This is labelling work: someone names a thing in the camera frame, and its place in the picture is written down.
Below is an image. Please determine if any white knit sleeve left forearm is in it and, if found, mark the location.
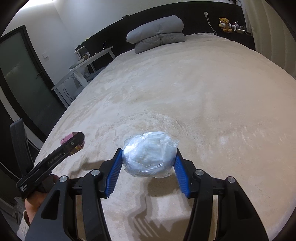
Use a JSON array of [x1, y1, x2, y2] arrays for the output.
[[16, 210, 31, 241]]

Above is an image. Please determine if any pink cookie box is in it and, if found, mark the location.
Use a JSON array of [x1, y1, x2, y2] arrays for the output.
[[60, 132, 78, 145]]

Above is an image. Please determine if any beige bed blanket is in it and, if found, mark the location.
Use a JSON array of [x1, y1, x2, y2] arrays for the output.
[[37, 33, 295, 240]]

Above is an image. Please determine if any white plastic bag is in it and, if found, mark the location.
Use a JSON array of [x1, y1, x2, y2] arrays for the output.
[[122, 131, 179, 179]]

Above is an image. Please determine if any grey pillow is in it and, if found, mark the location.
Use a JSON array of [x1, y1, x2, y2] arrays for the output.
[[134, 33, 185, 54]]

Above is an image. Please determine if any small white appliance on desk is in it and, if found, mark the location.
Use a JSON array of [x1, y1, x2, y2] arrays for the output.
[[75, 46, 90, 60]]

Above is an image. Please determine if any teddy bear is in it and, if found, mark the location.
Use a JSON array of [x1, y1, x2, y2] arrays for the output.
[[219, 18, 233, 33]]

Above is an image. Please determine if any person's left hand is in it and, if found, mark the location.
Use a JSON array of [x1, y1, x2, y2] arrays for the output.
[[24, 174, 59, 226]]

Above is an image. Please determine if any white metal chair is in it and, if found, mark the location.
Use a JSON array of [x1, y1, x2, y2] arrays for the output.
[[62, 75, 81, 101]]

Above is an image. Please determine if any cream curtain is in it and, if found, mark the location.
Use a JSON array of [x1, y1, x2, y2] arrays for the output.
[[240, 0, 295, 78]]

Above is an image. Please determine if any white desk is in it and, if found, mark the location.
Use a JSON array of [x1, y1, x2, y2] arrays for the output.
[[51, 46, 115, 108]]

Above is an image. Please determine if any black headboard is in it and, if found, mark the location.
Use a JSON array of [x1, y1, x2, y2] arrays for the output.
[[80, 1, 255, 56]]

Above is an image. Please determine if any charger with white cable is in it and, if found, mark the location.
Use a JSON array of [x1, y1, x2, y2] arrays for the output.
[[204, 11, 217, 35]]

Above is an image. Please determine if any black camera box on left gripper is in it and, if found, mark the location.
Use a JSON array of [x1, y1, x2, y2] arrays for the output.
[[10, 118, 34, 177]]

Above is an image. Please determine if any dark glass door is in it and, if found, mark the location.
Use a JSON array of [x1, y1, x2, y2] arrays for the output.
[[1, 26, 66, 142]]

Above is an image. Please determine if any grey folded duvet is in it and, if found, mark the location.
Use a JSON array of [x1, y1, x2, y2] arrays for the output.
[[126, 15, 184, 44]]

